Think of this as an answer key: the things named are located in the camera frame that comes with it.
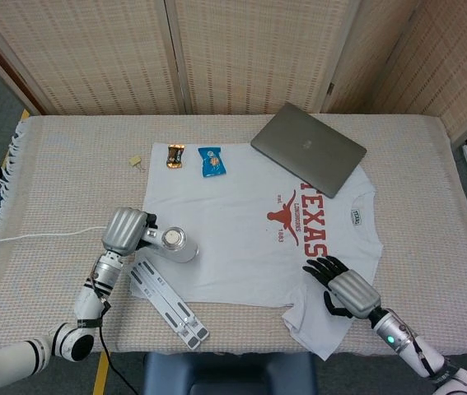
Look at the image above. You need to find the wicker folding screen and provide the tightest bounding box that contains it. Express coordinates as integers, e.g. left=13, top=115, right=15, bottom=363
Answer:
left=0, top=0, right=467, bottom=143

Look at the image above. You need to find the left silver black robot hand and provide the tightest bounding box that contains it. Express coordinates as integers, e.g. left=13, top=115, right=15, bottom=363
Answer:
left=100, top=207, right=161, bottom=258

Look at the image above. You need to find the white Texas Longhorns t-shirt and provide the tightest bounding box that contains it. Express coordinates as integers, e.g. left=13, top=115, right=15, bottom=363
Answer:
left=128, top=141, right=385, bottom=363

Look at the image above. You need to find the white clothes iron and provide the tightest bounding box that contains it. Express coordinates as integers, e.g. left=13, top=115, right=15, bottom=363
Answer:
left=136, top=225, right=200, bottom=265

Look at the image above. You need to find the white folding laptop stand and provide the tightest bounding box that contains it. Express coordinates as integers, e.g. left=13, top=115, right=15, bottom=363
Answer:
left=127, top=255, right=211, bottom=352

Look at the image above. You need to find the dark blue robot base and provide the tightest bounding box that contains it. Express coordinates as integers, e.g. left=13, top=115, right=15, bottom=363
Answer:
left=141, top=351, right=319, bottom=395

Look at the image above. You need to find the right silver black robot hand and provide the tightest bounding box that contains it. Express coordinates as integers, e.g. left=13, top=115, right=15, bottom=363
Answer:
left=301, top=255, right=383, bottom=322

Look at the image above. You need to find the orange brown snack packet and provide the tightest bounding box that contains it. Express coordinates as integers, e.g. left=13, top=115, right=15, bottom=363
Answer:
left=166, top=143, right=187, bottom=170

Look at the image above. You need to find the beige woven tablecloth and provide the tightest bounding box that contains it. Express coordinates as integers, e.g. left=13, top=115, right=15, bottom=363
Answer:
left=0, top=114, right=467, bottom=360

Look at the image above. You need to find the grey closed laptop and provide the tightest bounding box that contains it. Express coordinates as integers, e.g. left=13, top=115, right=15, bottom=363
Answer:
left=250, top=101, right=368, bottom=200

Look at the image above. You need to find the blue snack packet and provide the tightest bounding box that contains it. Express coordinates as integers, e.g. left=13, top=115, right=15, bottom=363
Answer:
left=197, top=146, right=227, bottom=179

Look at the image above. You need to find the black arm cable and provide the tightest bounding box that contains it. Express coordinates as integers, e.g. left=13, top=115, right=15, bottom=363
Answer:
left=87, top=279, right=146, bottom=395

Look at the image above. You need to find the white power cord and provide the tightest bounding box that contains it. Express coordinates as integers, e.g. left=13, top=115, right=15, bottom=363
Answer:
left=0, top=225, right=109, bottom=244

